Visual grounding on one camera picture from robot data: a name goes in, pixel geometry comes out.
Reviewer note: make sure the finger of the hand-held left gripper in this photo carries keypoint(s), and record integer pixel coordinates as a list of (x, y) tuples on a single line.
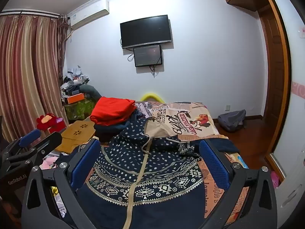
[(29, 137), (48, 142)]

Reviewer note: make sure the navy patterned hooded garment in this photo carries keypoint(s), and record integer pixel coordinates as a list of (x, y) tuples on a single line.
[(147, 171)]

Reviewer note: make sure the printed bed blanket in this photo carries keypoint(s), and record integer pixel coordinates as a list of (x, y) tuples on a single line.
[(190, 121)]

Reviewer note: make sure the dark green garment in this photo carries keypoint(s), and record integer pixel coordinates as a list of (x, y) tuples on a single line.
[(91, 91)]

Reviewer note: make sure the dark curtain rail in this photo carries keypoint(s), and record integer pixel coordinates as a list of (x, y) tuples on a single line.
[(28, 12)]

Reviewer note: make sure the white air conditioner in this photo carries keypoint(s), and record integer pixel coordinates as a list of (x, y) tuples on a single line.
[(90, 13)]

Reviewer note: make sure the pile of papers and clothes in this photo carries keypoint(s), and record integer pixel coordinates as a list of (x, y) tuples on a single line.
[(71, 81)]

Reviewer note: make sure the red plush toy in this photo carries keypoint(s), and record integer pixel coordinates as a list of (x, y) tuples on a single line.
[(46, 121)]

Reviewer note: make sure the wooden door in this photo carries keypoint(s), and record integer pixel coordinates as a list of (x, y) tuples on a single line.
[(271, 64)]

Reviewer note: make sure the yellow cloth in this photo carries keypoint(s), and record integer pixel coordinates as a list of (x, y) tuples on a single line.
[(54, 190)]

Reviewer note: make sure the dark teal folded garment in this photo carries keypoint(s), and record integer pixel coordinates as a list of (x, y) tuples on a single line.
[(107, 127)]

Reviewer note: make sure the white wall socket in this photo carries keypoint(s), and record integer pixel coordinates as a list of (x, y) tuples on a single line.
[(227, 107)]

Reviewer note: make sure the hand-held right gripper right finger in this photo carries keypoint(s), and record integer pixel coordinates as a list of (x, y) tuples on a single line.
[(214, 164)]

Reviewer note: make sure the large black wall television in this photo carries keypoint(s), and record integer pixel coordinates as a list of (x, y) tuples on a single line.
[(145, 31)]

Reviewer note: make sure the red folded garment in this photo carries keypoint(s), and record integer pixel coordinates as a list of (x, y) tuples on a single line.
[(112, 111)]

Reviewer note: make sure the orange box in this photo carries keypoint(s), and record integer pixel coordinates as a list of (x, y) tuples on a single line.
[(76, 98)]

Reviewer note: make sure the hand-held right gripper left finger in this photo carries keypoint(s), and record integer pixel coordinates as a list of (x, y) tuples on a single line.
[(85, 164)]

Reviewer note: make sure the pink plush cushion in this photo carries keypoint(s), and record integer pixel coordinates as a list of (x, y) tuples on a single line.
[(48, 162)]

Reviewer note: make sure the tan perforated cardboard box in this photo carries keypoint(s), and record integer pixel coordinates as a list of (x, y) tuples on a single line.
[(76, 131)]

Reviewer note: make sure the pink clog slipper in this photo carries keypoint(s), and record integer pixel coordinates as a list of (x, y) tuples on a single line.
[(274, 180)]

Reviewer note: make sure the green patterned cloth cover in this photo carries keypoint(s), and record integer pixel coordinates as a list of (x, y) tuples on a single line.
[(78, 111)]

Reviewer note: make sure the small black wall monitor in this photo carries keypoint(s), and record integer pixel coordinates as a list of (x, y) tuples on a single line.
[(147, 56)]

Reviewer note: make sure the grey backpack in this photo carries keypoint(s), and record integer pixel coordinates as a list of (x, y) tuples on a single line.
[(232, 121)]

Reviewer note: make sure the yellow foam tube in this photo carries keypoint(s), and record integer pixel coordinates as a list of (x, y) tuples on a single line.
[(151, 96)]

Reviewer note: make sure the striped pink beige curtain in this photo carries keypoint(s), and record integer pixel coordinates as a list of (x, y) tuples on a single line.
[(28, 64)]

